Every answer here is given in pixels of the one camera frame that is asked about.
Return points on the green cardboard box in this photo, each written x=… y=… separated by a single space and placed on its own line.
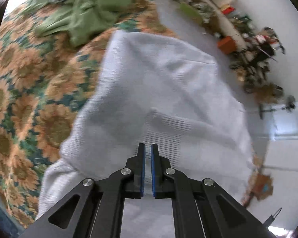
x=191 y=13

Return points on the standing fan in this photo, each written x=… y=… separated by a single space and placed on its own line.
x=289 y=105

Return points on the low wooden shelf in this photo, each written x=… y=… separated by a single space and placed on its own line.
x=227 y=28

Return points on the sunflower pattern bed cover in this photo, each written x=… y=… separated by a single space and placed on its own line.
x=44 y=82

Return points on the orange paper bag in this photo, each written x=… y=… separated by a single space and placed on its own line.
x=227 y=45

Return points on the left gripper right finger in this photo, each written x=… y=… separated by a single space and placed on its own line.
x=201 y=208

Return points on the cardboard box with items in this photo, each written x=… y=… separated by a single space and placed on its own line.
x=262 y=188

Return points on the grey knit sweater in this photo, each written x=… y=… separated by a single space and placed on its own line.
x=154 y=90

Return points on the green garment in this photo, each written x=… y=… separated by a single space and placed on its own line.
x=81 y=19

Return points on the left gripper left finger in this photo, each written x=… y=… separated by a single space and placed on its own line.
x=94 y=208

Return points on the brown paper bag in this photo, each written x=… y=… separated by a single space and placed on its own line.
x=268 y=94

